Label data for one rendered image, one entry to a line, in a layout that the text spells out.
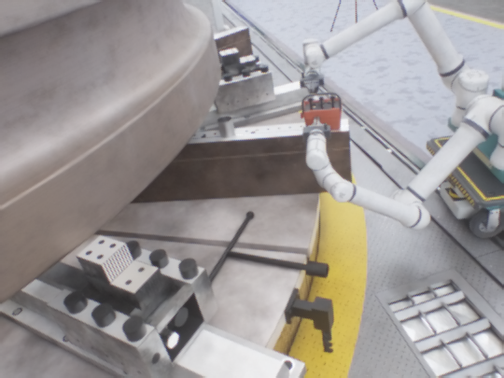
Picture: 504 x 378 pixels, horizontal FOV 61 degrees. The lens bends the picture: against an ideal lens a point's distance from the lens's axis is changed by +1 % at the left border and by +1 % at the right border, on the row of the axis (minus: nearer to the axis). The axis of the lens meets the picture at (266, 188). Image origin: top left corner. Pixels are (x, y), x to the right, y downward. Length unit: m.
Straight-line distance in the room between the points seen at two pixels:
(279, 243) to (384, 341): 0.65
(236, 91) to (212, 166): 0.92
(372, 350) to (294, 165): 0.99
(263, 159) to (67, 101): 1.08
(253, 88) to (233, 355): 2.11
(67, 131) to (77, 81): 0.19
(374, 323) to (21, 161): 1.60
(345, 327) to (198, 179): 1.12
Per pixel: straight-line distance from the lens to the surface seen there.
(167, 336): 1.52
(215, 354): 1.58
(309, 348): 2.09
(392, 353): 2.08
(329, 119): 2.19
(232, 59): 3.24
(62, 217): 1.50
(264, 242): 2.14
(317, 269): 1.91
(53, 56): 1.63
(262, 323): 1.81
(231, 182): 2.44
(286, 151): 2.28
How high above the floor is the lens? 1.71
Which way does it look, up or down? 34 degrees down
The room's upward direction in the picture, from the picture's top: 11 degrees counter-clockwise
